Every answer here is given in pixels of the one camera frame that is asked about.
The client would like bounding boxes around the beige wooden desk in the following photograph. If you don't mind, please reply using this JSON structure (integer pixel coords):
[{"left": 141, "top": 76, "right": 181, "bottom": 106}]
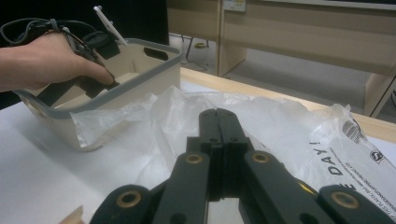
[{"left": 166, "top": 0, "right": 396, "bottom": 119}]

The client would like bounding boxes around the white desk label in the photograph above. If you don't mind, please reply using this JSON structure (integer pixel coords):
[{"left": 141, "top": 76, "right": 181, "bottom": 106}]
[{"left": 223, "top": 0, "right": 248, "bottom": 13}]

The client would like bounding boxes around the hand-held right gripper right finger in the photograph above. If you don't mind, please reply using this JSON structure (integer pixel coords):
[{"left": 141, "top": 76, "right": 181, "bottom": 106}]
[{"left": 217, "top": 107, "right": 254, "bottom": 200}]

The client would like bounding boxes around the white table board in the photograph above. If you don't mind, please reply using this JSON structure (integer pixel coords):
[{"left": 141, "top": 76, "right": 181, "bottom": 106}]
[{"left": 0, "top": 80, "right": 396, "bottom": 224}]

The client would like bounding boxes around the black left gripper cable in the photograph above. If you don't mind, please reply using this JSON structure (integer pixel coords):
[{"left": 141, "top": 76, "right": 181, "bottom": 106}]
[{"left": 0, "top": 17, "right": 96, "bottom": 49}]

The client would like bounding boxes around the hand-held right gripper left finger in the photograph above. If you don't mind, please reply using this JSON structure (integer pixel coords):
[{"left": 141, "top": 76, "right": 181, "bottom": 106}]
[{"left": 186, "top": 107, "right": 224, "bottom": 202}]

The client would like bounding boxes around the thin black floor cable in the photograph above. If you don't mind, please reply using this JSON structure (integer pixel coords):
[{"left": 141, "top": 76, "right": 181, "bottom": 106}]
[{"left": 179, "top": 34, "right": 210, "bottom": 73}]

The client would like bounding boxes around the clear plastic bag yellow face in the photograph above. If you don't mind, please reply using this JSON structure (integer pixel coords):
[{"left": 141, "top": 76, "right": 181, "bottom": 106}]
[{"left": 69, "top": 86, "right": 396, "bottom": 224}]

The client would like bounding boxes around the beige basket with grey rim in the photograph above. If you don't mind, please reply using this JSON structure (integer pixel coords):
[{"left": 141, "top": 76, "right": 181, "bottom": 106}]
[{"left": 13, "top": 37, "right": 184, "bottom": 153}]

